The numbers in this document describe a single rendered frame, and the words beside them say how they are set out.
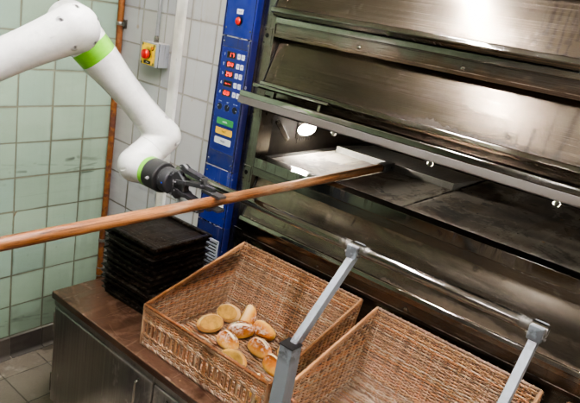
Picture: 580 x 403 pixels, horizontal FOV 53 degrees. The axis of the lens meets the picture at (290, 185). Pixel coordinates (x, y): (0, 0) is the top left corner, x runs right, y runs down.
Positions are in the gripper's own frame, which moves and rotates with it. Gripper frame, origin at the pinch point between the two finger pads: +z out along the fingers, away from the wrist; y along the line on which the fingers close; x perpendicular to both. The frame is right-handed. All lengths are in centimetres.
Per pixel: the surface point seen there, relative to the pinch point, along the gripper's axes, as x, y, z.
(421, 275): -16, 3, 57
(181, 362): -4, 58, -8
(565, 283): -54, 4, 82
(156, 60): -48, -24, -88
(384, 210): -54, 3, 25
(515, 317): -16, 2, 80
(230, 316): -36, 57, -18
